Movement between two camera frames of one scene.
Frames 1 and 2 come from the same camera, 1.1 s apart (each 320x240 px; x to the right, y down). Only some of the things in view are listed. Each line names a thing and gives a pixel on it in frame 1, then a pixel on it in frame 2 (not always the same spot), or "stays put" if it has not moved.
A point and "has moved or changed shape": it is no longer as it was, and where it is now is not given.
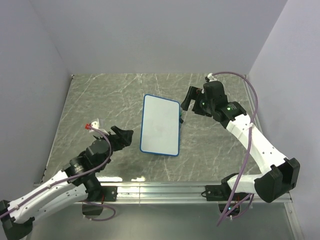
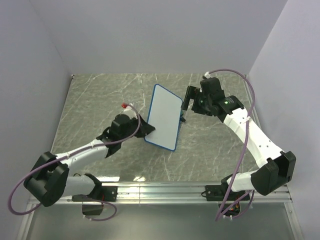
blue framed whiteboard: x=160 y=126 has moved or changed shape
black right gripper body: x=211 y=104 stays put
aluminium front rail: x=179 y=193 stays put
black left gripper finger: x=124 y=136 → x=145 y=128
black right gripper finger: x=200 y=107 stays put
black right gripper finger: x=192 y=94 stays put
